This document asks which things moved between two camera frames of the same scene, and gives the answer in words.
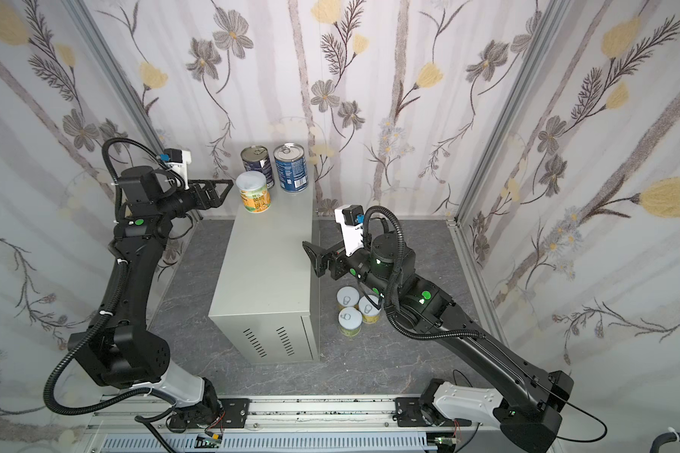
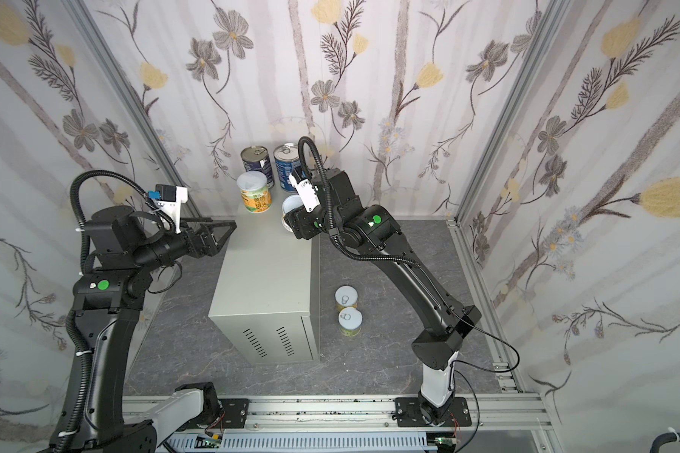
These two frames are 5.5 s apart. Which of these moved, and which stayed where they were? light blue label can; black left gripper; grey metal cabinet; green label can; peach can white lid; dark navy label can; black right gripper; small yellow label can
Moved: black right gripper; small yellow label can; black left gripper
Stayed: peach can white lid; grey metal cabinet; dark navy label can; light blue label can; green label can
